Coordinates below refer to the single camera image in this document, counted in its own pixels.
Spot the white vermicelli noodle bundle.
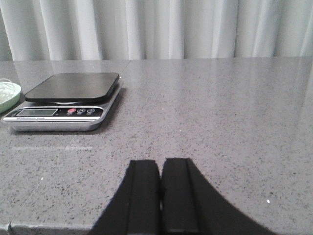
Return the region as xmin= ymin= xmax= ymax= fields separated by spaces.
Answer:
xmin=0 ymin=78 xmax=15 ymax=103

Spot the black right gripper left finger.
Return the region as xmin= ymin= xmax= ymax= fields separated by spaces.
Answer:
xmin=89 ymin=160 xmax=160 ymax=235

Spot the pale green round plate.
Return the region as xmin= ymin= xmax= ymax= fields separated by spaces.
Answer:
xmin=0 ymin=83 xmax=22 ymax=113

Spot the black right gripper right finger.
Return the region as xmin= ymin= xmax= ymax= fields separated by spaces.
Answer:
xmin=161 ymin=158 xmax=273 ymax=235

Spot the white pleated curtain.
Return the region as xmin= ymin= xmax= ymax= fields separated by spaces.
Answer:
xmin=0 ymin=0 xmax=313 ymax=61

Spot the black and silver kitchen scale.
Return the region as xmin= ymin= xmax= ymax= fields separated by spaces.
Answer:
xmin=1 ymin=72 xmax=122 ymax=132

